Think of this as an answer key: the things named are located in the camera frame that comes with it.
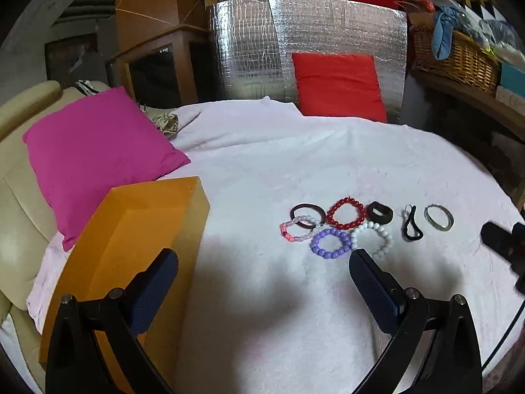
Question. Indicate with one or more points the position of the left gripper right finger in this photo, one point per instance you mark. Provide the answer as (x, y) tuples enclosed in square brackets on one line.
[(452, 360)]

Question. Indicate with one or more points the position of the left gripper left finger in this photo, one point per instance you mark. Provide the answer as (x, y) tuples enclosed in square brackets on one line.
[(75, 363)]

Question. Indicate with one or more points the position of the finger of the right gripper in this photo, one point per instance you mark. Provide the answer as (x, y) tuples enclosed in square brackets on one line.
[(502, 242), (518, 230)]

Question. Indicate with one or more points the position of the thin metal bangle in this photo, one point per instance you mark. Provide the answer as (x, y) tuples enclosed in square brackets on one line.
[(439, 217)]

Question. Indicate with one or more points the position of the black scrunchie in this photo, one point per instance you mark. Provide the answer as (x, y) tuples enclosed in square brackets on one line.
[(379, 213)]

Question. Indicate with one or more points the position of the wooden shelf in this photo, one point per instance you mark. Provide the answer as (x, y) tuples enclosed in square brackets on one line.
[(512, 120)]

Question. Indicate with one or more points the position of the orange cardboard tray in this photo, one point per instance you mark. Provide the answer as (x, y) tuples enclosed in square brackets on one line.
[(127, 232)]

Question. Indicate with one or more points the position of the cream leather armchair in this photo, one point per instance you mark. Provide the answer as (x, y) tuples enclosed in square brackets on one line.
[(27, 228)]

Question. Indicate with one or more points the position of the teal box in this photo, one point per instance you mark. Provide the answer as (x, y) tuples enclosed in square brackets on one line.
[(513, 79)]

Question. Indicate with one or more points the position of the pale pink blanket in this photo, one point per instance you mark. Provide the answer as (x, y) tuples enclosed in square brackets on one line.
[(272, 307)]

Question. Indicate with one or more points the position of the wicker basket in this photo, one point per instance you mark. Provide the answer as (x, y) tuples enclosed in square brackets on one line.
[(467, 63)]

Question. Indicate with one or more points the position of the magenta cushion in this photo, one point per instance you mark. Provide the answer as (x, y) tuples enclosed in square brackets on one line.
[(82, 151)]

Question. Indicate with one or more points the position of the blue cloth in basket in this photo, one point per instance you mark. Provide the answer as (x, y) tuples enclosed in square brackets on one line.
[(445, 20)]

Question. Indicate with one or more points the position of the small red cushion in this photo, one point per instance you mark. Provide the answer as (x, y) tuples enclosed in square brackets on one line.
[(338, 86)]

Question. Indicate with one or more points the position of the patterned fabric piece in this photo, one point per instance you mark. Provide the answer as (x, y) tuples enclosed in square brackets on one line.
[(165, 120)]

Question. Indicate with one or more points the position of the wooden cabinet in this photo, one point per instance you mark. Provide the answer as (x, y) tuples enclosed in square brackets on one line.
[(169, 70)]

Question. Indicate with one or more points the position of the silver foil insulation panel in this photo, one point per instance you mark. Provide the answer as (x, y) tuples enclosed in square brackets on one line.
[(254, 41)]

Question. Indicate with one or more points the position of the brown wooden pillar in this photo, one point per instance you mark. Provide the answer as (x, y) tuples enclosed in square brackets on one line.
[(140, 20)]

